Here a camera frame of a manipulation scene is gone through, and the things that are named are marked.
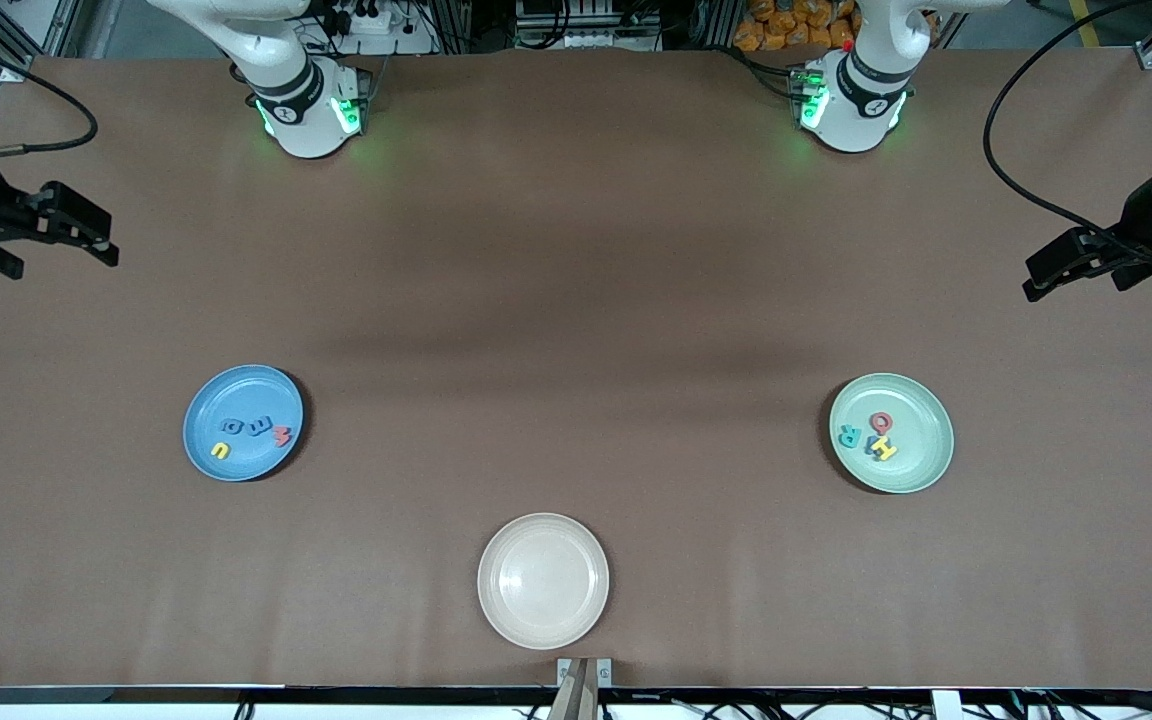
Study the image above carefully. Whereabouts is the black electronics rack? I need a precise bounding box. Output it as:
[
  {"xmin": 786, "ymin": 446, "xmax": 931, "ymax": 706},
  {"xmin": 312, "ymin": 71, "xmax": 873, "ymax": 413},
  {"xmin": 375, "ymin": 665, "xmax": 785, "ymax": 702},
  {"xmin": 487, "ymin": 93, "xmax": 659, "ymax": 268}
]
[{"xmin": 514, "ymin": 0, "xmax": 665, "ymax": 51}]

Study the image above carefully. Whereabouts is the blue round plate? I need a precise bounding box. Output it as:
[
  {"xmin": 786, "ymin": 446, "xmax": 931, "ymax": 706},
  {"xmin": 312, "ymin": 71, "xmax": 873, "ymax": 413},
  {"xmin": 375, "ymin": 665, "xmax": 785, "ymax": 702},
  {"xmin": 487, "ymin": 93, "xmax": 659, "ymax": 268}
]
[{"xmin": 183, "ymin": 364, "xmax": 305, "ymax": 483}]

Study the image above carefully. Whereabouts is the small metal mounting bracket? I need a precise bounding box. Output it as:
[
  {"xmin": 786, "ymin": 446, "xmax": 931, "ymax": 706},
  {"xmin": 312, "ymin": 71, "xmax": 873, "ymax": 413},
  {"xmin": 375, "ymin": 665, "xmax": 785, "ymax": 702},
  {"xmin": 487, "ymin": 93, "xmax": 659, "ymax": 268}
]
[{"xmin": 556, "ymin": 657, "xmax": 614, "ymax": 689}]

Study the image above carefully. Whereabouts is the tan wooden post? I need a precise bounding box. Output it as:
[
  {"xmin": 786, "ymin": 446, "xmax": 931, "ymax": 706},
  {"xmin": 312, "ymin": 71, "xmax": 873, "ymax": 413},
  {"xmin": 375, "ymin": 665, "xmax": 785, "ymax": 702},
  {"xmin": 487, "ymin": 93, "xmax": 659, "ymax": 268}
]
[{"xmin": 546, "ymin": 660, "xmax": 600, "ymax": 720}]

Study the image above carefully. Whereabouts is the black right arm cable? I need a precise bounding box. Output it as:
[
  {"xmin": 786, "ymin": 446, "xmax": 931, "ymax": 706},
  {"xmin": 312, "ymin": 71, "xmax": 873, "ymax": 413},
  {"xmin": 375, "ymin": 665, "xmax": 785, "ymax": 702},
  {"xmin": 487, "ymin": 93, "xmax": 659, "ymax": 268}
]
[{"xmin": 0, "ymin": 20, "xmax": 99, "ymax": 161}]

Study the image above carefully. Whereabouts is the pile of orange bags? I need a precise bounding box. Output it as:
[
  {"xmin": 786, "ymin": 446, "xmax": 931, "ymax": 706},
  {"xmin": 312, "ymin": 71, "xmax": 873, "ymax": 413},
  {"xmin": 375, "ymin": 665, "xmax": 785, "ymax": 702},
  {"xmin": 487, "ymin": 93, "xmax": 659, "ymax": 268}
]
[{"xmin": 733, "ymin": 0, "xmax": 859, "ymax": 53}]

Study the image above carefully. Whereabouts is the beige round plate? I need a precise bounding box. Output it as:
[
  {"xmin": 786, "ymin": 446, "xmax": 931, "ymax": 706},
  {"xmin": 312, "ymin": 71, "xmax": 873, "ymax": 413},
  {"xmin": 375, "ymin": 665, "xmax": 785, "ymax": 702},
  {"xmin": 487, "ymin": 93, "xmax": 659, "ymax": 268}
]
[{"xmin": 477, "ymin": 513, "xmax": 610, "ymax": 651}]

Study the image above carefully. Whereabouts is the white power strip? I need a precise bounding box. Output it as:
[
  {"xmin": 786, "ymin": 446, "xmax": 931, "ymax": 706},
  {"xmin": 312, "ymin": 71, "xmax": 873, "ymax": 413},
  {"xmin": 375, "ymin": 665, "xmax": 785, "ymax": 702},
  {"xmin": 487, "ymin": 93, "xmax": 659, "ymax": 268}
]
[{"xmin": 321, "ymin": 0, "xmax": 437, "ymax": 56}]

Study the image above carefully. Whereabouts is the pale green round plate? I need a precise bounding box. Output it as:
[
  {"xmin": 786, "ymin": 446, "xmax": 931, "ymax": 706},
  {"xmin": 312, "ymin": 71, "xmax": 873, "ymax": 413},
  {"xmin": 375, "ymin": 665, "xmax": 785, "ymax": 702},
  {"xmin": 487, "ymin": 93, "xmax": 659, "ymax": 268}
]
[{"xmin": 829, "ymin": 373, "xmax": 955, "ymax": 495}]

